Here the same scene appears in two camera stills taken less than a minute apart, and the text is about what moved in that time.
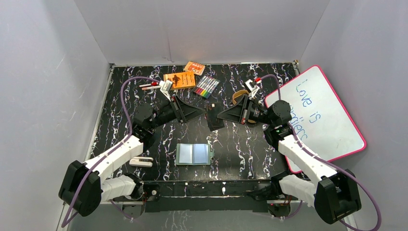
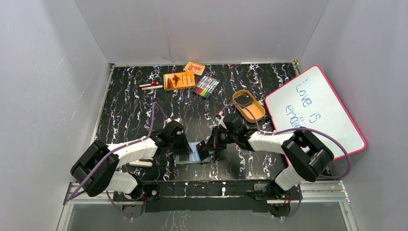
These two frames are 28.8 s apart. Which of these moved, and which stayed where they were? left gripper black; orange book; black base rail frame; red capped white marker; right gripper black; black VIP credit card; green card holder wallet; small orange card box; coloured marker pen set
Moved: right gripper black; left gripper black; black VIP credit card
Stayed: red capped white marker; green card holder wallet; black base rail frame; orange book; coloured marker pen set; small orange card box
